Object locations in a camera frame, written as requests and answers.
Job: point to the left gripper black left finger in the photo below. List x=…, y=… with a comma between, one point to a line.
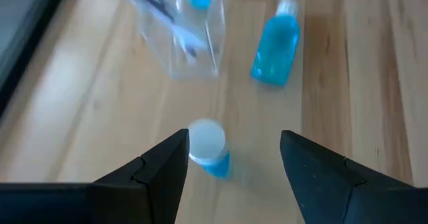
x=150, y=190

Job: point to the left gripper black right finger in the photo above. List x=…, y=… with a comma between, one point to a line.
x=334, y=190

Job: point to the clear acrylic organizer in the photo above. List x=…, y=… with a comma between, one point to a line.
x=197, y=60

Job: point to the purple toothbrush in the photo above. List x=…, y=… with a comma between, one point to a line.
x=160, y=8

